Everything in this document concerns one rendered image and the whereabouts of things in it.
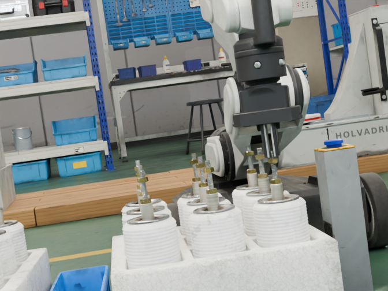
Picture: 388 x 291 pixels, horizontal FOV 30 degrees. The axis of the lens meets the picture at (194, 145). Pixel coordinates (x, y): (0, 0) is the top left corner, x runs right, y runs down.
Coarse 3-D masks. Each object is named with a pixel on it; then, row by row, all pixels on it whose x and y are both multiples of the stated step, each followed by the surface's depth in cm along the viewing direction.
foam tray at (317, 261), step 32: (192, 256) 125; (224, 256) 121; (256, 256) 120; (288, 256) 121; (320, 256) 122; (128, 288) 118; (160, 288) 119; (192, 288) 120; (224, 288) 120; (256, 288) 121; (288, 288) 121; (320, 288) 122
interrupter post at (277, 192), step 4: (272, 184) 128; (276, 184) 127; (280, 184) 127; (272, 188) 128; (276, 188) 127; (280, 188) 127; (272, 192) 128; (276, 192) 127; (280, 192) 127; (272, 196) 128; (276, 196) 127; (280, 196) 127
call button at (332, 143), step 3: (324, 141) 148; (327, 141) 148; (330, 141) 147; (333, 141) 147; (336, 141) 147; (339, 141) 147; (342, 141) 148; (324, 144) 148; (327, 144) 148; (330, 144) 147; (333, 144) 147; (336, 144) 147; (339, 144) 148; (327, 147) 148; (330, 147) 148
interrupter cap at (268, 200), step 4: (268, 196) 132; (284, 196) 130; (288, 196) 130; (292, 196) 128; (296, 196) 128; (260, 200) 129; (264, 200) 128; (268, 200) 129; (272, 200) 129; (276, 200) 126; (280, 200) 125; (284, 200) 125; (288, 200) 125; (292, 200) 125
